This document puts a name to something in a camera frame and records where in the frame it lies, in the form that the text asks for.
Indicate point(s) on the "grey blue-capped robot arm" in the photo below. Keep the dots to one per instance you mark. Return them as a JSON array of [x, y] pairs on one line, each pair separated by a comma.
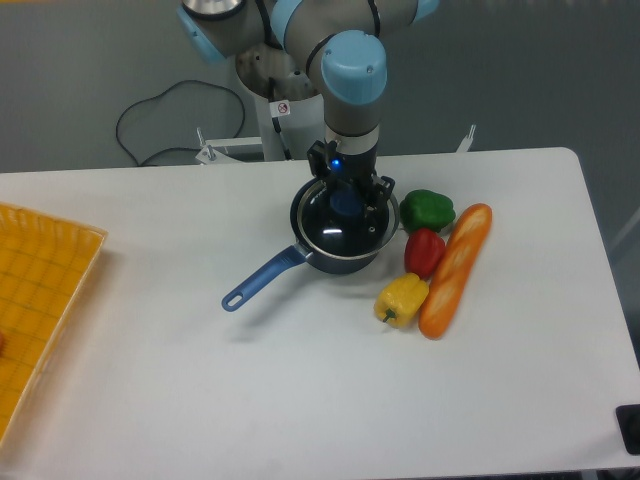
[[337, 45]]

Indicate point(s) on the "orange baguette bread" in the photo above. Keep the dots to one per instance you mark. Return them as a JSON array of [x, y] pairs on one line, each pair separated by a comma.
[[450, 278]]

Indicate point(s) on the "dark blue saucepan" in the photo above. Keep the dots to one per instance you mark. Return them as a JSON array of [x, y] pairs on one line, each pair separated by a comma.
[[292, 256]]

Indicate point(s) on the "red bell pepper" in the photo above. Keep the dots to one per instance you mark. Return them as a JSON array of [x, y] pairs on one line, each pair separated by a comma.
[[423, 251]]

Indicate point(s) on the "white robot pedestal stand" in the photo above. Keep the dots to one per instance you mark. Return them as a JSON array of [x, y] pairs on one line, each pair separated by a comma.
[[289, 110]]

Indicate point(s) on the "yellow bell pepper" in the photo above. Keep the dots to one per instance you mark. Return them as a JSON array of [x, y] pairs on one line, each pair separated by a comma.
[[399, 302]]

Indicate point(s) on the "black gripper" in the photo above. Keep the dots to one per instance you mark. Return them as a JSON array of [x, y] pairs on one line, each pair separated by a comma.
[[335, 168]]

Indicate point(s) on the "yellow woven basket tray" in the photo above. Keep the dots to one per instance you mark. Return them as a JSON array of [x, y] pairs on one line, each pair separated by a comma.
[[45, 260]]

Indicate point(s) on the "black device at table edge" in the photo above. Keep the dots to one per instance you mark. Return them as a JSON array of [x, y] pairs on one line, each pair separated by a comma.
[[628, 418]]

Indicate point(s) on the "glass lid with blue knob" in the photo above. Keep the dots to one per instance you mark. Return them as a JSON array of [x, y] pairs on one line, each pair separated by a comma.
[[333, 225]]

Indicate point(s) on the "green bell pepper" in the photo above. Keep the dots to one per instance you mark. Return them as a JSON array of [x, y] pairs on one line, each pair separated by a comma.
[[426, 209]]

